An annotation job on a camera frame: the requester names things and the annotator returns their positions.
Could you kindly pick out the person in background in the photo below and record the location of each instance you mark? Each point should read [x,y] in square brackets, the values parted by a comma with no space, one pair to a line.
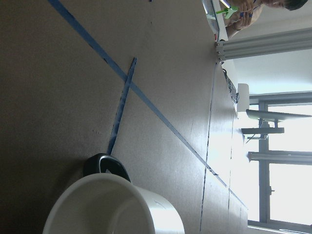
[250,10]

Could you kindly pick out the white mug black handle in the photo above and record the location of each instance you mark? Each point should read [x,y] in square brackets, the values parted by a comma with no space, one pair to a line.
[105,201]

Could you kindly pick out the aluminium frame post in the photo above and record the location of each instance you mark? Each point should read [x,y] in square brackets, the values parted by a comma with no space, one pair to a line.
[294,40]

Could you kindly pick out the crossing blue tape strip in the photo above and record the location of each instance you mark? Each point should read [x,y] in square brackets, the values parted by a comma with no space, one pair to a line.
[121,106]

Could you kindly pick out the window frame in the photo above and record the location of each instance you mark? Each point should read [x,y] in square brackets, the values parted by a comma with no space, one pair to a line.
[285,167]

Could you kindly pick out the monitor on stand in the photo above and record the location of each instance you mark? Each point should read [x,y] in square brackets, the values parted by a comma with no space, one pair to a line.
[268,122]

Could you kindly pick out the white tray with green item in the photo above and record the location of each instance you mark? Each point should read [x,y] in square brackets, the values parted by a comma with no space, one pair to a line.
[215,21]

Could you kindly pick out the white box on table edge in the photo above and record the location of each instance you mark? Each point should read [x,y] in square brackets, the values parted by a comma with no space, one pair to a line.
[243,97]

